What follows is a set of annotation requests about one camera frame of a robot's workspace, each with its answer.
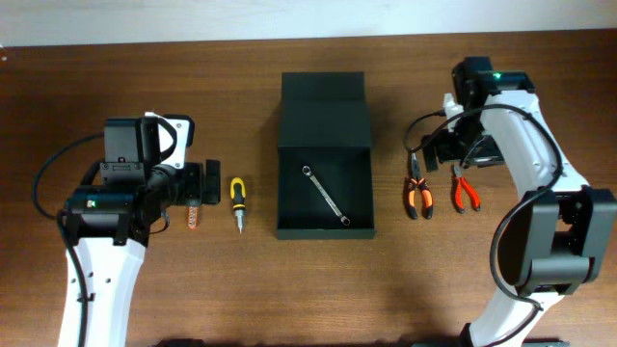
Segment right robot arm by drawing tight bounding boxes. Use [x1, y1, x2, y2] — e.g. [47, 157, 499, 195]
[418, 57, 616, 346]

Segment yellow black screwdriver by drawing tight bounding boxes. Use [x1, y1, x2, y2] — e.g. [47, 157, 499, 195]
[230, 177, 247, 233]

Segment orange bit holder strip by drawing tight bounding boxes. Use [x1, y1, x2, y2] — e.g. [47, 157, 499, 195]
[187, 206, 200, 229]

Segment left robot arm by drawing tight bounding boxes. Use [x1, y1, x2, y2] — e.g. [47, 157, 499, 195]
[56, 112, 221, 346]

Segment orange needle-nose pliers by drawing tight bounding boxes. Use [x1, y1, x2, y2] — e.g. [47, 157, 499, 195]
[406, 152, 435, 221]

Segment red diagonal cutting pliers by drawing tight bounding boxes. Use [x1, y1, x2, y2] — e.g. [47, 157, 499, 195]
[452, 165, 481, 214]

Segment black open box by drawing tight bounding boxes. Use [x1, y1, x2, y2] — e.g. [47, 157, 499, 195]
[276, 72, 376, 240]

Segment silver ring wrench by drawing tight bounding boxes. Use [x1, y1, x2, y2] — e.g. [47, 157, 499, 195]
[302, 166, 351, 226]

